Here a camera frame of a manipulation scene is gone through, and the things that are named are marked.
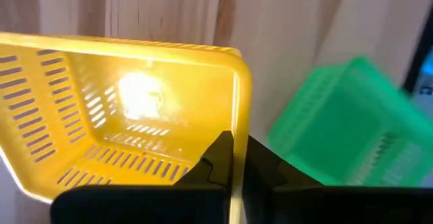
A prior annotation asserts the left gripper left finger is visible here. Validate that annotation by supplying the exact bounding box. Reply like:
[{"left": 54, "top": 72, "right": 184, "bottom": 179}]
[{"left": 50, "top": 131, "right": 234, "bottom": 224}]

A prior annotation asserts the yellow slotted plastic basket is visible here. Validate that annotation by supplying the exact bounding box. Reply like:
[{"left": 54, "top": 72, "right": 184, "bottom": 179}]
[{"left": 0, "top": 30, "right": 253, "bottom": 224}]

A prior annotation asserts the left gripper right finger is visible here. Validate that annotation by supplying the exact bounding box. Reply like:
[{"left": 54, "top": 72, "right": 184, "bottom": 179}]
[{"left": 242, "top": 135, "right": 433, "bottom": 224}]

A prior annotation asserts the green slotted plastic basket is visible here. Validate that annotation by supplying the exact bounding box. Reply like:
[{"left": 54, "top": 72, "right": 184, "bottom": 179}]
[{"left": 267, "top": 56, "right": 433, "bottom": 188}]

